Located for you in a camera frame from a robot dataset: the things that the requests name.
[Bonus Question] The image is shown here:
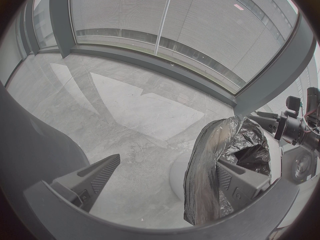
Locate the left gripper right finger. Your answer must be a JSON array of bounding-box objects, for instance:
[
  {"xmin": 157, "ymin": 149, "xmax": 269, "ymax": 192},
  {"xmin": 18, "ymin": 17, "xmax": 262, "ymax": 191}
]
[{"xmin": 215, "ymin": 158, "xmax": 272, "ymax": 209}]

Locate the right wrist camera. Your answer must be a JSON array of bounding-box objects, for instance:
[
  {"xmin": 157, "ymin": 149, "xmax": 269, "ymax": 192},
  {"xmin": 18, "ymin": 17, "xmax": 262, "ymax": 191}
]
[{"xmin": 286, "ymin": 96, "xmax": 302, "ymax": 116}]

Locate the window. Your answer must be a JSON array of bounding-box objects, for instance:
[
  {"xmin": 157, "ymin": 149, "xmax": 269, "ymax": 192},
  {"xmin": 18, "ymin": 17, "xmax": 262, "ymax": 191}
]
[{"xmin": 15, "ymin": 0, "xmax": 320, "ymax": 117}]

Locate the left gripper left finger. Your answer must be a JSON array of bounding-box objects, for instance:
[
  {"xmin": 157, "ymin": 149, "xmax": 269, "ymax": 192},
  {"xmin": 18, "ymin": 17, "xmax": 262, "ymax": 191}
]
[{"xmin": 51, "ymin": 153, "xmax": 121, "ymax": 213}]

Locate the dark grey round chair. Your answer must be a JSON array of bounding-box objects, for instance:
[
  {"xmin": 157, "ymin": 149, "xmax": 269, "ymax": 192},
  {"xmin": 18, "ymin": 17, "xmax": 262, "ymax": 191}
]
[{"xmin": 0, "ymin": 80, "xmax": 91, "ymax": 197}]

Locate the black plastic bag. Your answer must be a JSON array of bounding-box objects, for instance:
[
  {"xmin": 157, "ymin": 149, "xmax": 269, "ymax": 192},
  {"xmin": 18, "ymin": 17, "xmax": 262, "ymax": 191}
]
[{"xmin": 183, "ymin": 116, "xmax": 272, "ymax": 226}]

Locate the white trash bin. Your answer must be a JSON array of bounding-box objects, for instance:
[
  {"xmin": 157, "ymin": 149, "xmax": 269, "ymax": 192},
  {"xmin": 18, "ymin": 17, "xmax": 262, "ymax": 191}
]
[{"xmin": 169, "ymin": 130, "xmax": 284, "ymax": 202}]

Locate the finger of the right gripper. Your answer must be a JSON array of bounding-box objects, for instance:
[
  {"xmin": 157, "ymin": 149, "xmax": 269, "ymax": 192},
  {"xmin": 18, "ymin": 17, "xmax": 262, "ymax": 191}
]
[
  {"xmin": 257, "ymin": 111, "xmax": 279, "ymax": 121},
  {"xmin": 246, "ymin": 116, "xmax": 277, "ymax": 135}
]

